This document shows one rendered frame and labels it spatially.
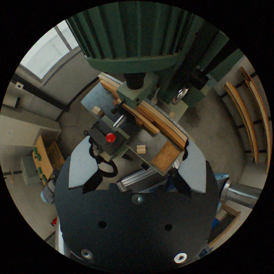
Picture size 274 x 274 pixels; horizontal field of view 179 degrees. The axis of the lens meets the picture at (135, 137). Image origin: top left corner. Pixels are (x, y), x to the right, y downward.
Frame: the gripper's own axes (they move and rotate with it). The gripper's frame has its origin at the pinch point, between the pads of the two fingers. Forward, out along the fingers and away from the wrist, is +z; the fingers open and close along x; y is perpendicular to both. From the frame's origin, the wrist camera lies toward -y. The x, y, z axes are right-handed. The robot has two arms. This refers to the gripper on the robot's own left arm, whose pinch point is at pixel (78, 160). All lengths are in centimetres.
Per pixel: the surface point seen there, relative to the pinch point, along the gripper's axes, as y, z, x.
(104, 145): -18.6, 11.8, 9.6
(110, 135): -22.2, 14.3, 9.7
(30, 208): 133, -219, -62
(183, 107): -23, 62, 25
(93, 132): -18.3, 12.4, 3.1
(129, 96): -32.2, 22.6, 7.4
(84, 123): 80, 40, -77
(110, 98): -17.8, 31.3, -7.9
